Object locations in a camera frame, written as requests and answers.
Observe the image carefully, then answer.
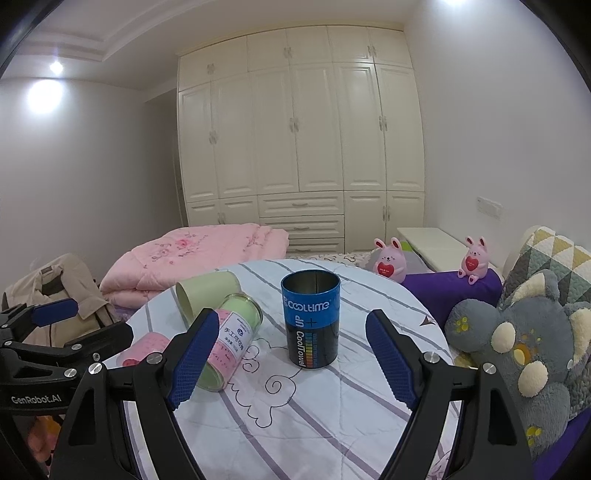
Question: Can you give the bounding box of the purple sofa cover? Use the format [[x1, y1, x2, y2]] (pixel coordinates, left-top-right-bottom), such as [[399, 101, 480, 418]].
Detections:
[[401, 269, 591, 480]]

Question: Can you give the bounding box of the triangle patterned pillow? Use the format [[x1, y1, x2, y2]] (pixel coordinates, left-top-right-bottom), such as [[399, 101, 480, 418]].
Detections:
[[501, 226, 591, 305]]

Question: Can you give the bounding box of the cream wardrobe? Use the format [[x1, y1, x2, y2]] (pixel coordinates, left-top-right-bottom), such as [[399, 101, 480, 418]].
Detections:
[[177, 25, 426, 256]]

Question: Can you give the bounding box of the clear jar with pink label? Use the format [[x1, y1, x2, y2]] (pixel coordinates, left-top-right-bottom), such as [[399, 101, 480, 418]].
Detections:
[[196, 294, 264, 393]]

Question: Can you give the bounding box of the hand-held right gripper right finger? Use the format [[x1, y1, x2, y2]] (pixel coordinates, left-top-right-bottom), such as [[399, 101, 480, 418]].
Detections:
[[365, 309, 537, 480]]

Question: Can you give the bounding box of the pink bunny toy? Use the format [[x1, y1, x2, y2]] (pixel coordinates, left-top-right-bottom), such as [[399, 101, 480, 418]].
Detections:
[[372, 237, 408, 281], [457, 235, 490, 284]]

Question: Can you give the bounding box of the pale green cup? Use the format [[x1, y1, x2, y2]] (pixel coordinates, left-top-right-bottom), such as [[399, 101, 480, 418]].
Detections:
[[174, 270, 241, 329]]

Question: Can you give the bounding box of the pink cup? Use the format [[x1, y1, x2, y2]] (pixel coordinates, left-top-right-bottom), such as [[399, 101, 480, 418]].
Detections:
[[116, 333, 172, 368]]

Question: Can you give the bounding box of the pink quilt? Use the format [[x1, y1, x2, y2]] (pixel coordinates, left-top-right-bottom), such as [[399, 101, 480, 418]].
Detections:
[[99, 223, 290, 306]]

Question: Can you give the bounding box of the white wall socket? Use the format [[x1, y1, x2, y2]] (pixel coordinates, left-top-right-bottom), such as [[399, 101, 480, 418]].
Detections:
[[477, 196, 502, 219]]

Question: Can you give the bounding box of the pink orange cloth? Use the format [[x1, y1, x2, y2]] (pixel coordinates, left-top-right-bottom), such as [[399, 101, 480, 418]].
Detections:
[[28, 415, 63, 457]]

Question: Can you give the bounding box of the beige jacket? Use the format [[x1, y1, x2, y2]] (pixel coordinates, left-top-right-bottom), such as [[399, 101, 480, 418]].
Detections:
[[2, 253, 116, 347]]

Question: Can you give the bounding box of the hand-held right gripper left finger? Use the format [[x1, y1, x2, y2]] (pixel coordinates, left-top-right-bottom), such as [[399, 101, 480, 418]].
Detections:
[[51, 308, 221, 480]]

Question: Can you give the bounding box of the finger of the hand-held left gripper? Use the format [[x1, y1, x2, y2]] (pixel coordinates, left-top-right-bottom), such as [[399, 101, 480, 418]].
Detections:
[[0, 298, 80, 344], [0, 320, 135, 371]]

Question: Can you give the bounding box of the blue and black tin cup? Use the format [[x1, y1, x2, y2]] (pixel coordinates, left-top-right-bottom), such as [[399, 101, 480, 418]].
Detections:
[[281, 271, 342, 368]]

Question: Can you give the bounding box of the white bench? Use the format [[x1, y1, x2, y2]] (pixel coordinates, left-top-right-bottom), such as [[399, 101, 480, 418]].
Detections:
[[397, 227, 504, 278]]

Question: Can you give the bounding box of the grey plush toy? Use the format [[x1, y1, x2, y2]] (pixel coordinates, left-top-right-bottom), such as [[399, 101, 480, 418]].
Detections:
[[444, 270, 591, 435]]

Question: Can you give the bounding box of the white floral bedsheet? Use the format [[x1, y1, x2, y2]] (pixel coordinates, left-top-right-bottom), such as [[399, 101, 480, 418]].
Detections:
[[286, 251, 376, 271]]

